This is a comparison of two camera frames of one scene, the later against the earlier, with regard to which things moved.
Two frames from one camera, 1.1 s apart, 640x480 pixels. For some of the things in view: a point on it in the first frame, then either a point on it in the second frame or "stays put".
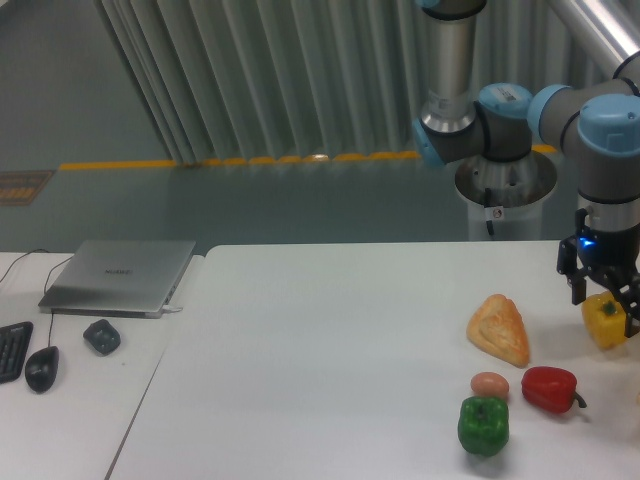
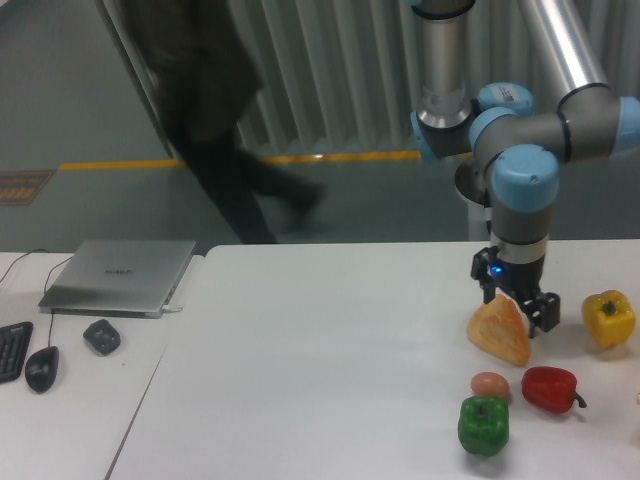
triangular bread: (498, 327) stays put
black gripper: (608, 254) -> (541, 311)
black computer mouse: (41, 369) stays put
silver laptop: (119, 278) stays put
